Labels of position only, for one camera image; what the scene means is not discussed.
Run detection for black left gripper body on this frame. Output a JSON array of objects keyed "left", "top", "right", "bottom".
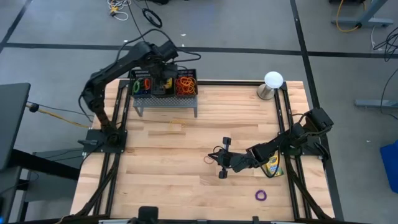
[{"left": 151, "top": 63, "right": 178, "bottom": 95}]

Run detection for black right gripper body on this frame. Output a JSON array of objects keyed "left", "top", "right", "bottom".
[{"left": 216, "top": 136, "right": 250, "bottom": 180}]

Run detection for black slotted plastic bin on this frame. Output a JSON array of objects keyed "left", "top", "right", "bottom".
[
  {"left": 152, "top": 68, "right": 175, "bottom": 99},
  {"left": 129, "top": 68, "right": 154, "bottom": 99},
  {"left": 174, "top": 68, "right": 199, "bottom": 100}
]

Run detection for dark grey desk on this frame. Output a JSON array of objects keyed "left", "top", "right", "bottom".
[{"left": 0, "top": 82, "right": 32, "bottom": 171}]

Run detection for grey perforated metal shelf riser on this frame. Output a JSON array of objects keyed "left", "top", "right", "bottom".
[{"left": 132, "top": 95, "right": 199, "bottom": 118}]

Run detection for black rounded object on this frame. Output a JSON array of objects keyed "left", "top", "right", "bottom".
[{"left": 137, "top": 205, "right": 160, "bottom": 224}]

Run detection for yellow rod with black knob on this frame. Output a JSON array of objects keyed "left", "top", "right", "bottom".
[{"left": 25, "top": 101, "right": 91, "bottom": 129}]

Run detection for grey metal floor bar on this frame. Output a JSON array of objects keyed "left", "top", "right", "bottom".
[{"left": 354, "top": 99, "right": 398, "bottom": 109}]

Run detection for blue plastic bin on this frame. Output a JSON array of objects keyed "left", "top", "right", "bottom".
[{"left": 379, "top": 139, "right": 398, "bottom": 194}]

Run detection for grey metal table base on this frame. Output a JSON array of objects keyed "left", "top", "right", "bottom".
[{"left": 330, "top": 0, "right": 394, "bottom": 29}]

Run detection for coiled black floor cable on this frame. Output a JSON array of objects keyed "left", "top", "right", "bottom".
[{"left": 142, "top": 7, "right": 164, "bottom": 29}]

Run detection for long black floor cable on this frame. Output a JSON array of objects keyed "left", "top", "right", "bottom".
[{"left": 126, "top": 0, "right": 147, "bottom": 40}]

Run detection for white yellow cable bundle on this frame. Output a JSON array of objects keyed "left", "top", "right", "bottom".
[{"left": 107, "top": 0, "right": 130, "bottom": 22}]

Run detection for yellow floor cable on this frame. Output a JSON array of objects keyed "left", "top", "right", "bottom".
[{"left": 336, "top": 0, "right": 361, "bottom": 33}]

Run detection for tangled black floor cables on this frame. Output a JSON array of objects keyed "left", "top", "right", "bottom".
[{"left": 372, "top": 26, "right": 398, "bottom": 63}]

